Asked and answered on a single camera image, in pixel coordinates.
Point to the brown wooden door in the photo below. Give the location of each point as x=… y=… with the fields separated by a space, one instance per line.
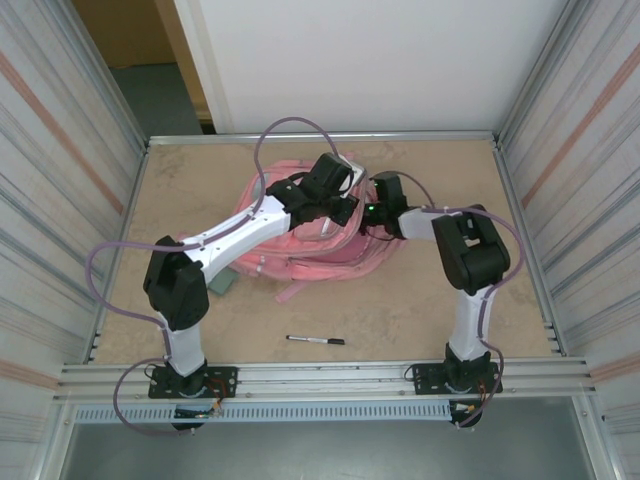
x=140 y=30

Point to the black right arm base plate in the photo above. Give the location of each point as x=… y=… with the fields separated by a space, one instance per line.
x=430 y=380

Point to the white door frame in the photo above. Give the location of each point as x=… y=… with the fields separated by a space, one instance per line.
x=210 y=75

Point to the pink student backpack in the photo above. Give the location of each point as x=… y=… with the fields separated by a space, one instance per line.
x=310 y=260

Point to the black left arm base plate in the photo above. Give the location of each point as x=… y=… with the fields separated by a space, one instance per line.
x=225 y=382

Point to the aluminium frame post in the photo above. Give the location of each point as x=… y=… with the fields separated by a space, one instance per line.
x=545 y=65

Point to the grey green wallet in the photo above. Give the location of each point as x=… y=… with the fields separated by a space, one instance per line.
x=222 y=284

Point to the small circuit board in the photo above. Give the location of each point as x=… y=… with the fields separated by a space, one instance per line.
x=195 y=411
x=465 y=407

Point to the aluminium frame rail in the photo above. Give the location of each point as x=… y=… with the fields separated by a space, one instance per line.
x=130 y=215
x=525 y=240
x=400 y=137

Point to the long aluminium base rail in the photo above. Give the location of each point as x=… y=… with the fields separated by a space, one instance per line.
x=325 y=372

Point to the black marker pen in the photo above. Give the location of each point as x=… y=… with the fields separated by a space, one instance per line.
x=320 y=340

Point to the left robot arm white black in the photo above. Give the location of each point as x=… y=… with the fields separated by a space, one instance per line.
x=175 y=285

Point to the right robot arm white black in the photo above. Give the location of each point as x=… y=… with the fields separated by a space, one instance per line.
x=470 y=250

